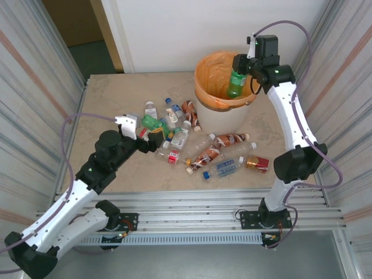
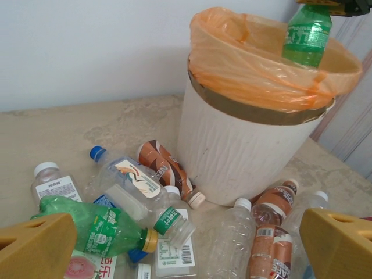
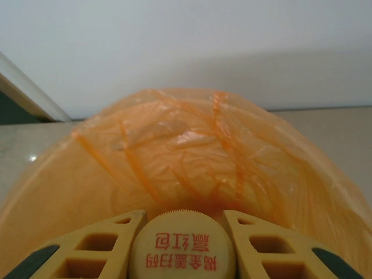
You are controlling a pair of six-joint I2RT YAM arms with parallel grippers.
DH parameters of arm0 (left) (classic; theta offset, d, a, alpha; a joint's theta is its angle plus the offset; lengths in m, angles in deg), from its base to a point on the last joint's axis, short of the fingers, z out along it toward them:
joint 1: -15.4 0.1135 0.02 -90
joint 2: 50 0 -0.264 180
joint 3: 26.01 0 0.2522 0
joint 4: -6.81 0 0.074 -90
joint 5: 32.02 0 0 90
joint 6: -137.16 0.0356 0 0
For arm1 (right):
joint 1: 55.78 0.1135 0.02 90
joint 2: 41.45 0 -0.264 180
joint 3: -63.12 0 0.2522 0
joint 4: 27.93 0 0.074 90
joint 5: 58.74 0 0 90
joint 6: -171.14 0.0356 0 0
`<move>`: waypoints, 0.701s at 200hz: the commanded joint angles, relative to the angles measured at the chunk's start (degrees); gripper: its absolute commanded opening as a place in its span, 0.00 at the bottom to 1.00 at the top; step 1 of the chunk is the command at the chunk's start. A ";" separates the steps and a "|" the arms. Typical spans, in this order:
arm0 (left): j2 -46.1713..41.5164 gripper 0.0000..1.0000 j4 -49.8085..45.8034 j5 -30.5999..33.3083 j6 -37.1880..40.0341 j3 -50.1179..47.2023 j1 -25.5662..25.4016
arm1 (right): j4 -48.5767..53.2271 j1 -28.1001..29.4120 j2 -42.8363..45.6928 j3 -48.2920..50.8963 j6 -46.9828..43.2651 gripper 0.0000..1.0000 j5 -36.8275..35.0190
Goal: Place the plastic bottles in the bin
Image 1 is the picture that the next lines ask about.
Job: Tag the green bottle yellow cap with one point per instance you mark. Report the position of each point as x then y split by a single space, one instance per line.
149 121

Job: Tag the green plastic soda bottle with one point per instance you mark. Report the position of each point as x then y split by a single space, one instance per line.
234 85

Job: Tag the clear bottle green white label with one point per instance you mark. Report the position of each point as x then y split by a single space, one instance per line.
180 138

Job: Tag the clear bottle cream label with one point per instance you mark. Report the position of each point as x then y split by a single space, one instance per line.
171 115

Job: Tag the small clear bottle white cap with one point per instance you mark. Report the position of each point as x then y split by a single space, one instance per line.
150 112

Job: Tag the clear bottle blue Pepsi label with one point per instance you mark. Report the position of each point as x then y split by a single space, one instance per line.
175 109

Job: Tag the clear unlabelled bottle white cap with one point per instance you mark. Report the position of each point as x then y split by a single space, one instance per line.
238 149
200 143

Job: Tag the brown coffee bottle white cap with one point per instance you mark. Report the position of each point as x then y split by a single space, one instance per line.
190 112
205 158
229 139

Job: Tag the blue-labelled water bottle blue cap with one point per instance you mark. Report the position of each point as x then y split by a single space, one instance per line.
223 168

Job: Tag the gold red bottle white cap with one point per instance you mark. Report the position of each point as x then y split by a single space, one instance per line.
255 164

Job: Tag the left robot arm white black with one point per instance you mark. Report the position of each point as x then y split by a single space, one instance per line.
58 210

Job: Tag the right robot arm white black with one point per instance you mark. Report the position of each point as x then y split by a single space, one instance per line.
290 122

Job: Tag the orange plastic bin liner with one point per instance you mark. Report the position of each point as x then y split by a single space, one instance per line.
209 75

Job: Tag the white ribbed waste bin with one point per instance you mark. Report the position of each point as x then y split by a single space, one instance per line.
221 122

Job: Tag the corrugated translucent side panel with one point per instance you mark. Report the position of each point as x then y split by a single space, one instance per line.
29 87
357 58

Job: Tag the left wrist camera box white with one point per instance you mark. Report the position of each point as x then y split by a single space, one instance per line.
128 125

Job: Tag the aluminium rail frame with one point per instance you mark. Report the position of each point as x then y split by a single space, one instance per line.
189 203

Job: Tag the tan wooden door frame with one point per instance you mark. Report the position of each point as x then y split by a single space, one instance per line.
106 29

